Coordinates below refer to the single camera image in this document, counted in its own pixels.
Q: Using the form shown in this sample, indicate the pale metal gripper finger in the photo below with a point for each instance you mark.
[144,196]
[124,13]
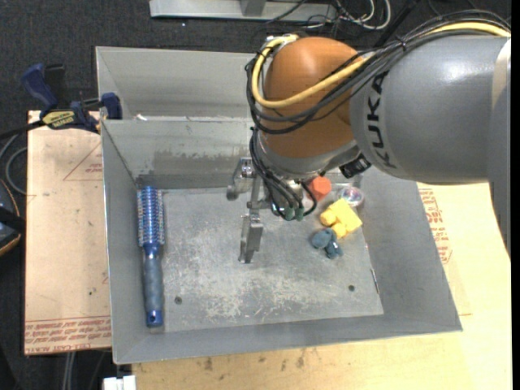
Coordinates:
[252,238]
[247,168]

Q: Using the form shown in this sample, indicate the grey metal bin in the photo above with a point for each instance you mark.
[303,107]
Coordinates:
[243,291]

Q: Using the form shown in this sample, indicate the orange angular block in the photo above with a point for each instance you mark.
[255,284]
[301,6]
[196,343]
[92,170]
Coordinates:
[320,187]

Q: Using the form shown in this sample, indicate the blue-grey toy animal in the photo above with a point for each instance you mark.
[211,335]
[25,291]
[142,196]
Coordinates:
[327,242]

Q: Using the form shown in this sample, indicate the yellow toy block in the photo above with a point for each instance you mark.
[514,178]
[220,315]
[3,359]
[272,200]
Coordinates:
[343,217]

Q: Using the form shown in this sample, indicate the blue round hairbrush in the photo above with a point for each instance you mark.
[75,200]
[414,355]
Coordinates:
[151,226]

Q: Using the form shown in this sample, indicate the brown cardboard board red print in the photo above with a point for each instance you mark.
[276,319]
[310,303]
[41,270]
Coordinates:
[65,238]

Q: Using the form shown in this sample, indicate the black cylinder on white bracket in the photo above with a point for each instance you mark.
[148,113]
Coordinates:
[354,165]

